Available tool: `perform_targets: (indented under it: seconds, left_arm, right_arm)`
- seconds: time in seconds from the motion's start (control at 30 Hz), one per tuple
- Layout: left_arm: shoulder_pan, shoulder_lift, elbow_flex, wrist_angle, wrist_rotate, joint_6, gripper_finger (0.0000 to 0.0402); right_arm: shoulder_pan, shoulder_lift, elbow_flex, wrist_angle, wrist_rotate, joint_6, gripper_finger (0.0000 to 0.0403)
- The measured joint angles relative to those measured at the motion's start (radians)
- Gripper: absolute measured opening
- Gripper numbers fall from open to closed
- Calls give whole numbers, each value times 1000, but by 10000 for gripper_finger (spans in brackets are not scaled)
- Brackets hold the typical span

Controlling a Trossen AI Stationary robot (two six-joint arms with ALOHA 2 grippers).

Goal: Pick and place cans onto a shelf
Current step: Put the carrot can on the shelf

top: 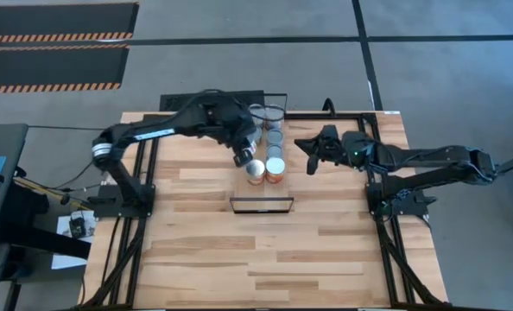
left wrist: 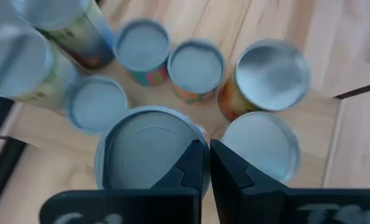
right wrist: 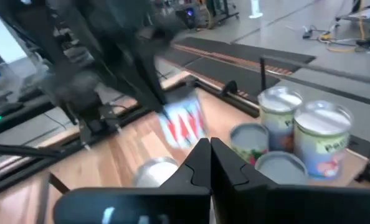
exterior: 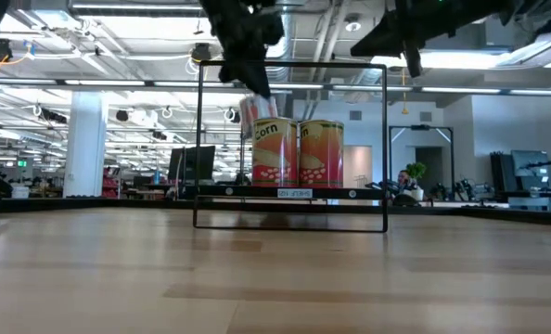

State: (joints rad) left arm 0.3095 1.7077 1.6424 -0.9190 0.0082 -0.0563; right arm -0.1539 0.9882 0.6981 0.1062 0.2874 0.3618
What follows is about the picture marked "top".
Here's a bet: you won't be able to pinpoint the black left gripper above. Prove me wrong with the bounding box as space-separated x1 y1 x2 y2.
221 107 257 168

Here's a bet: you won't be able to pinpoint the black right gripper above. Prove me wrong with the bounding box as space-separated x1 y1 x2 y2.
294 124 352 175

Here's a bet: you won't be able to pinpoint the tall can brown label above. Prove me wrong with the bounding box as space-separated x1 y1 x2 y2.
244 158 267 187

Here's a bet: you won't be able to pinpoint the short oranges can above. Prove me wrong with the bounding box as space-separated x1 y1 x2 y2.
266 143 285 161

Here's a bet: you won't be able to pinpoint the tall peaches can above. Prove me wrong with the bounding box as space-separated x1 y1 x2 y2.
264 103 286 130
247 103 266 129

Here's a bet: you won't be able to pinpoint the short teal can pink label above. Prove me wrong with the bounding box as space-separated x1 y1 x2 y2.
265 128 285 147

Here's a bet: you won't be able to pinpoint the tall corn can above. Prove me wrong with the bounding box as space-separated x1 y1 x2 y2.
265 155 287 185

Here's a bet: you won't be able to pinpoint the black perforated panel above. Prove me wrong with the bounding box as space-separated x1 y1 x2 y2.
159 89 266 112

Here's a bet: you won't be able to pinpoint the small black device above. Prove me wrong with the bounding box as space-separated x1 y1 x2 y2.
68 217 87 238

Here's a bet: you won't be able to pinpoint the black hazard-striped floor mat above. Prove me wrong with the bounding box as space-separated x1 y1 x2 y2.
0 2 140 44
0 44 130 95

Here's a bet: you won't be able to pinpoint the white paper sheets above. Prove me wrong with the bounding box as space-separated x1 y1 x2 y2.
51 213 97 270

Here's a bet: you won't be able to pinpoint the grey desk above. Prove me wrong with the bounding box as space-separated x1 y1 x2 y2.
0 124 29 250

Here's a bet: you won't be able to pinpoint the wooden shelf black metal frame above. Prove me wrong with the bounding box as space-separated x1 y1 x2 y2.
229 92 295 214

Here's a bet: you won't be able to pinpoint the yellow cable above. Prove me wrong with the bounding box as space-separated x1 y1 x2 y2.
16 179 92 211

